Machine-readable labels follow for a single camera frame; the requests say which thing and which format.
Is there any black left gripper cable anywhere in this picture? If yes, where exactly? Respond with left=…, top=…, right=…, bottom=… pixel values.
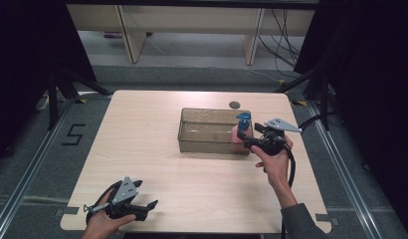
left=86, top=180, right=123, bottom=227

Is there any metal floor rail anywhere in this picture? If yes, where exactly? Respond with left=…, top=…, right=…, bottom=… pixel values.
left=306, top=100, right=383, bottom=239
left=0, top=99, right=78, bottom=239

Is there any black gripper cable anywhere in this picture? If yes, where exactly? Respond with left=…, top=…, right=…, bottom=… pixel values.
left=280, top=144, right=298, bottom=239
left=86, top=180, right=123, bottom=227

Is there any black metal stand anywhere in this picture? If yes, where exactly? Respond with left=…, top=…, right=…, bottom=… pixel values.
left=275, top=64, right=331, bottom=132
left=47, top=66, right=114, bottom=131

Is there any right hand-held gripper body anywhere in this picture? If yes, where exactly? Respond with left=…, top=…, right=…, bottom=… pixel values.
left=244, top=118, right=304, bottom=157

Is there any person's left hand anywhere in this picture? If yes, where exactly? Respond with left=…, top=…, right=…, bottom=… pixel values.
left=81, top=190, right=137, bottom=239

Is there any black hanging cable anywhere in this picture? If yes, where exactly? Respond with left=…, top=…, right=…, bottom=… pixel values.
left=257, top=33, right=297, bottom=69
left=270, top=8, right=302, bottom=79

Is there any beige wooden desk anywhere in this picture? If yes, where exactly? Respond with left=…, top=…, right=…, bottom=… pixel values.
left=66, top=4, right=315, bottom=66

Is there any clear brown plastic bin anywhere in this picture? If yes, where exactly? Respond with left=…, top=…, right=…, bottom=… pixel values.
left=177, top=107, right=256, bottom=156

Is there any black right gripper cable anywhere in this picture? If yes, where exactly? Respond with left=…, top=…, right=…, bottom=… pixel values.
left=280, top=144, right=298, bottom=239

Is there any grey tape strip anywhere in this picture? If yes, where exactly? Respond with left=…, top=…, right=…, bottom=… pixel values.
left=315, top=213, right=341, bottom=227
left=55, top=205, right=80, bottom=217

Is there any black floor cable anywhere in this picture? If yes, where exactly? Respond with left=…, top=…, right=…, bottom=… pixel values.
left=298, top=112, right=335, bottom=134

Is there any white floor cable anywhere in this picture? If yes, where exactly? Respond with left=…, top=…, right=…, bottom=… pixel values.
left=240, top=66, right=284, bottom=84

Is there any person's right hand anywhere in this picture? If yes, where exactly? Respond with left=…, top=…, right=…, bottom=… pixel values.
left=250, top=134, right=295, bottom=193

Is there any pink soap bottle blue pump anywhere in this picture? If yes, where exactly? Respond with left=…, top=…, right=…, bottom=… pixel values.
left=230, top=112, right=254, bottom=154

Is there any dark curtain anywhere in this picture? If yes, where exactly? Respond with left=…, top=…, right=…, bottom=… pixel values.
left=0, top=0, right=98, bottom=167
left=293, top=0, right=408, bottom=230

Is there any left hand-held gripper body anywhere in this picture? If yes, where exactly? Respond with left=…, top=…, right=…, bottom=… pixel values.
left=83, top=175, right=150, bottom=222

